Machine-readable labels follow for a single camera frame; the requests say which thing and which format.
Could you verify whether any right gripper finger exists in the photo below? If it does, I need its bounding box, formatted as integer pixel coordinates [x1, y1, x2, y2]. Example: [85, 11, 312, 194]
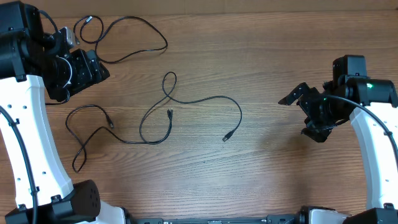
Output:
[301, 127, 332, 142]
[278, 82, 310, 106]

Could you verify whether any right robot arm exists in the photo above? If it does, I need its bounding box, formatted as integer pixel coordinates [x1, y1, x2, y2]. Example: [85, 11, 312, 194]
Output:
[266, 55, 397, 224]

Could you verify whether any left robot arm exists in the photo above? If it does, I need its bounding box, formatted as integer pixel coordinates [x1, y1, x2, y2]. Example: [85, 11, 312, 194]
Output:
[1, 1, 134, 223]

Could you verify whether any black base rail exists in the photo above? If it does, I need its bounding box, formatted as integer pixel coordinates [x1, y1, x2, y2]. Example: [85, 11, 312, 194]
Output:
[134, 213, 308, 224]

